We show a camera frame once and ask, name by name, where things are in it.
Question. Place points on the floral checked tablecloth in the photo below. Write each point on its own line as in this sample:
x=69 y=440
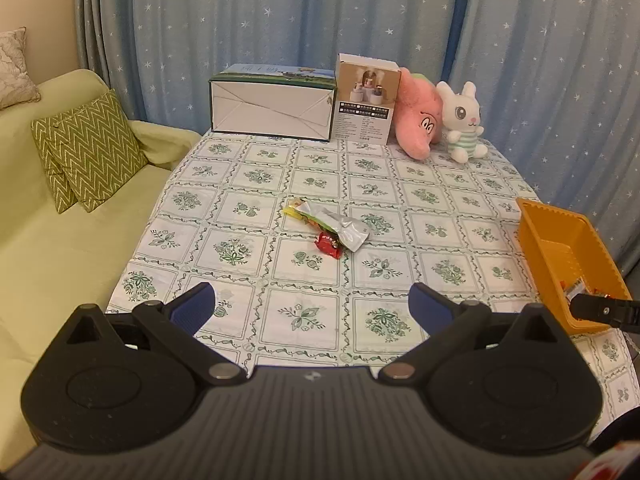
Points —
x=280 y=175

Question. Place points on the white carton box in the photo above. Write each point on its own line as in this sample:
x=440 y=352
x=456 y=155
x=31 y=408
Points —
x=272 y=107

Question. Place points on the dark clear snack packet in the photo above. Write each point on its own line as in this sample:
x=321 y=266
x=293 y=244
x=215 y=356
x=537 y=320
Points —
x=574 y=287

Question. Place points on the white patterned cushion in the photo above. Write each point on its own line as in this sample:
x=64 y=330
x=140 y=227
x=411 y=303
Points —
x=12 y=72

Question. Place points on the small red snack packet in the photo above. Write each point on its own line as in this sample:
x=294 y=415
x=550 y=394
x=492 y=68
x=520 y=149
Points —
x=327 y=245

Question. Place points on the light green sofa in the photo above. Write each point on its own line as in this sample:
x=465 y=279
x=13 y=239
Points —
x=60 y=270

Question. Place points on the silver foil snack packet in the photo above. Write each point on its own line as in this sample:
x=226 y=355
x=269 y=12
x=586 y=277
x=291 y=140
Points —
x=345 y=230

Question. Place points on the green zigzag cushion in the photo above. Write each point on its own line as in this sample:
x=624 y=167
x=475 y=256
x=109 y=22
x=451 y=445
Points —
x=92 y=145
x=59 y=190

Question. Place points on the yellow green snack wrapper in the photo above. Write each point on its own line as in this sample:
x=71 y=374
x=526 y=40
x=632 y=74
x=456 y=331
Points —
x=299 y=211

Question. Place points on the pink plush toy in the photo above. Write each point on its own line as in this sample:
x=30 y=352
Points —
x=417 y=120

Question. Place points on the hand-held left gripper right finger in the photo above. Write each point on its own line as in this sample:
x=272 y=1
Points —
x=429 y=310

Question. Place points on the blue star curtain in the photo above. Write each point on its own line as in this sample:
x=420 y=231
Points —
x=250 y=15
x=560 y=75

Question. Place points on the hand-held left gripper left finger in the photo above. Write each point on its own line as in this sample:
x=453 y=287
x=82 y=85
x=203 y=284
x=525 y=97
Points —
x=192 y=310

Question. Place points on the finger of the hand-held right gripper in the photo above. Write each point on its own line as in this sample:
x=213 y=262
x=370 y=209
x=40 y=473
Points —
x=605 y=310

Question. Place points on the white rabbit plush toy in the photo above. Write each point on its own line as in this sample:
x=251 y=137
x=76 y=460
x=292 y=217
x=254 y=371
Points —
x=462 y=120

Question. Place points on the orange plastic tray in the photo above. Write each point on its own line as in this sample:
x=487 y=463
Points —
x=555 y=250

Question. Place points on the small beige product box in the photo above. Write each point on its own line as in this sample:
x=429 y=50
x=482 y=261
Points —
x=367 y=105

